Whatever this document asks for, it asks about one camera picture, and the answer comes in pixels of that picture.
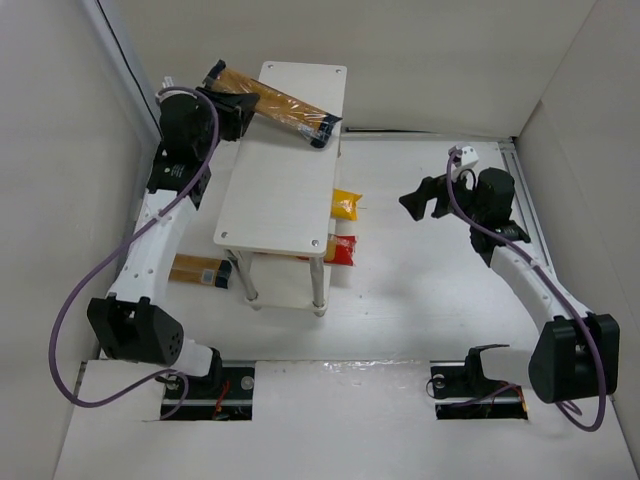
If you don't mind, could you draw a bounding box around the yellow spaghetti bag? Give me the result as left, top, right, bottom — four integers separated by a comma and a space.
330, 189, 362, 221

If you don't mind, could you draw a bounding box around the brown spaghetti box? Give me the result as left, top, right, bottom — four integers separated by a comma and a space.
203, 60, 343, 149

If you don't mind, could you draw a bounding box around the red spaghetti bag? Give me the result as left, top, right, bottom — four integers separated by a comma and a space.
324, 234, 357, 267

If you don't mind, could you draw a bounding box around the blue-ended spaghetti box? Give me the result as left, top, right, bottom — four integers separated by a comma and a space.
169, 254, 233, 290

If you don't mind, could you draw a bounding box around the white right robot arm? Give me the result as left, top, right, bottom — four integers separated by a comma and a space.
399, 168, 620, 404

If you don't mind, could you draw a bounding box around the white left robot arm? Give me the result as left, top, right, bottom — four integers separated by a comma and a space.
87, 88, 259, 390

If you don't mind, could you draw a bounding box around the white two-tier shelf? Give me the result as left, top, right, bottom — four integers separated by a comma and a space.
214, 61, 347, 317

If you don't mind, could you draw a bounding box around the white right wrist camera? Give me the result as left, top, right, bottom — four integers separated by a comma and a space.
448, 145, 479, 182

